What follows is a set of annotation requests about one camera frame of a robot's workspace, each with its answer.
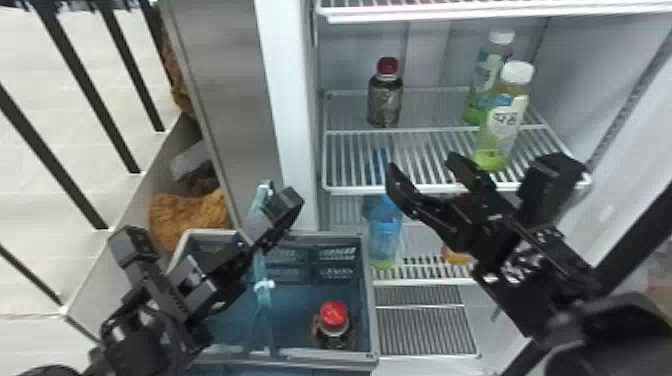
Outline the orange bottle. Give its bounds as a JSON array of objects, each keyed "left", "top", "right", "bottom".
[{"left": 441, "top": 243, "right": 475, "bottom": 266}]

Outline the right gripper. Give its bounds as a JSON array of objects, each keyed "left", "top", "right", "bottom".
[{"left": 384, "top": 151, "right": 522, "bottom": 270}]

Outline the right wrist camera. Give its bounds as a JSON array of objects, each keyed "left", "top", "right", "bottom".
[{"left": 516, "top": 151, "right": 589, "bottom": 228}]

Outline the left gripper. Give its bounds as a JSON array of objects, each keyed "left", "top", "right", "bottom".
[{"left": 166, "top": 186, "right": 306, "bottom": 318}]

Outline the white fridge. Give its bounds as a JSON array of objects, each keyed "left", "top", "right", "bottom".
[{"left": 156, "top": 0, "right": 672, "bottom": 376}]

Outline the blue bottle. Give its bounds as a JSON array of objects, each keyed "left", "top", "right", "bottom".
[{"left": 361, "top": 148, "right": 405, "bottom": 269}]

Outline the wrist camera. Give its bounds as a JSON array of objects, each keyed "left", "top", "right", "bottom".
[
  {"left": 106, "top": 225, "right": 177, "bottom": 311},
  {"left": 516, "top": 151, "right": 589, "bottom": 228}
]

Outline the blue basket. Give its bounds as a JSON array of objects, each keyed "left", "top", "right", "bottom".
[{"left": 167, "top": 179, "right": 380, "bottom": 376}]

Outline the dark bottle red cap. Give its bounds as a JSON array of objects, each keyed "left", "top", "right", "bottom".
[
  {"left": 310, "top": 299, "right": 357, "bottom": 351},
  {"left": 366, "top": 55, "right": 404, "bottom": 129}
]

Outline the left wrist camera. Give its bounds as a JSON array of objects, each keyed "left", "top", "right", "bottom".
[{"left": 106, "top": 225, "right": 177, "bottom": 311}]

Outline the fridge door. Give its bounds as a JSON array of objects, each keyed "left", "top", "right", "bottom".
[{"left": 501, "top": 49, "right": 672, "bottom": 376}]

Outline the green bottle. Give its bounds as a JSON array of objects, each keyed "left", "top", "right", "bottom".
[
  {"left": 471, "top": 59, "right": 536, "bottom": 172},
  {"left": 461, "top": 29, "right": 517, "bottom": 126}
]

